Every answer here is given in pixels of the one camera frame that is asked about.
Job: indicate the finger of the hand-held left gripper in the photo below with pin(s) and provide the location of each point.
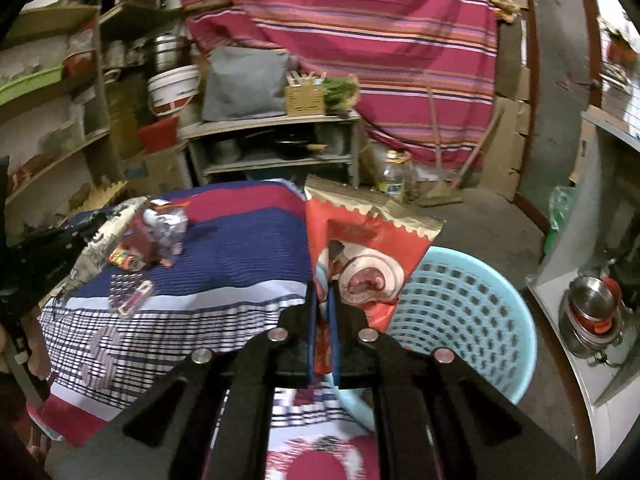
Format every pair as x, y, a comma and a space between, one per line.
75, 240

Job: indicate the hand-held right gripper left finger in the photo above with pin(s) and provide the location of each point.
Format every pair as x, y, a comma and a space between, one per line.
311, 332

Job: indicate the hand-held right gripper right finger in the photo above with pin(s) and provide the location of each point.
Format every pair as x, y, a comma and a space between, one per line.
334, 332

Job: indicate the black and white patterned wrapper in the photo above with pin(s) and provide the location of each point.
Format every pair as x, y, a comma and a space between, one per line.
95, 257

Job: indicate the red packet with yellow print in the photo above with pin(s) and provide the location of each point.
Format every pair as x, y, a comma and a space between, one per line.
122, 260

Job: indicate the dark red packet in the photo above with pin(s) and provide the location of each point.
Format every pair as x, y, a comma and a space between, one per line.
142, 245

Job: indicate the clear plastic wrapper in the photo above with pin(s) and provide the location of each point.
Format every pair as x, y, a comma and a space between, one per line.
167, 222

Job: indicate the red snack bag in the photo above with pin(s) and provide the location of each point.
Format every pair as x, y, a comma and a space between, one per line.
370, 240

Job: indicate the light blue plastic basket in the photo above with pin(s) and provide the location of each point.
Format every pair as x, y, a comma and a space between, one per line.
460, 310

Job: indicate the egg carton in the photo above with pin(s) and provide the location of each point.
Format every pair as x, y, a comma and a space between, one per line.
105, 195

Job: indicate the clear blister pack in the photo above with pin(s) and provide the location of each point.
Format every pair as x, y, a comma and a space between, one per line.
127, 294

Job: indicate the wooden shelf unit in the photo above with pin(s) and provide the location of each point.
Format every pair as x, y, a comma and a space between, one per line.
55, 160

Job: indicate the printed plaid tablecloth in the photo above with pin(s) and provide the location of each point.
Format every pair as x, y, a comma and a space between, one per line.
225, 270

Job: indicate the brown cardboard box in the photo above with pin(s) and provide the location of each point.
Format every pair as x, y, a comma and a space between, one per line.
160, 170

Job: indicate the red plastic basin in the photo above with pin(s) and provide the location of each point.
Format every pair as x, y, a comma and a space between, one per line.
157, 135

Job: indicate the green plastic tray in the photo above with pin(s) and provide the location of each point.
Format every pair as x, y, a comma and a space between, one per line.
30, 85

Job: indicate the plastic bottle with yellow cap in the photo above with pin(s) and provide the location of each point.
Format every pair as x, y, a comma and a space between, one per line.
395, 175

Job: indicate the low wooden cabinet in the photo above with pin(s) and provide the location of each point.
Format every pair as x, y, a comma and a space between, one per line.
270, 162

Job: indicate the white plastic bucket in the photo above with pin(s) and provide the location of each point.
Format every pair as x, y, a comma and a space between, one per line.
172, 90

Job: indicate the steel pot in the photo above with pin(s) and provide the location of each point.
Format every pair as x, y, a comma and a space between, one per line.
167, 52

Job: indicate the broom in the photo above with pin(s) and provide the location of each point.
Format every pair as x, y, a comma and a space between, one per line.
435, 135

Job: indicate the grey cushion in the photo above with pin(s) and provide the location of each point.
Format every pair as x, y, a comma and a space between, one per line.
245, 85

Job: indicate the bamboo chopstick holder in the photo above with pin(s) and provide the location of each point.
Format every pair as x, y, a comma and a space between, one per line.
305, 97

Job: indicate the green leafy vegetables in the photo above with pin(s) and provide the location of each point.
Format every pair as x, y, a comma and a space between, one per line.
342, 92

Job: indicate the green plastic bag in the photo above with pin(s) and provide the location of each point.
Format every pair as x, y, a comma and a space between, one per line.
557, 210

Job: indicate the stacked steel pots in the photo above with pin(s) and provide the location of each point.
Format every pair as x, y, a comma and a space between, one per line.
592, 315

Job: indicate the grey metal cabinet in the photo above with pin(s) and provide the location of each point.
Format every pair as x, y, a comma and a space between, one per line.
590, 185

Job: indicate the striped red curtain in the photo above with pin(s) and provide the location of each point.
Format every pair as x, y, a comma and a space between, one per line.
350, 35

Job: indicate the grey door with wooden frame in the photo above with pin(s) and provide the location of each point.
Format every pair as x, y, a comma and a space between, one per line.
560, 60

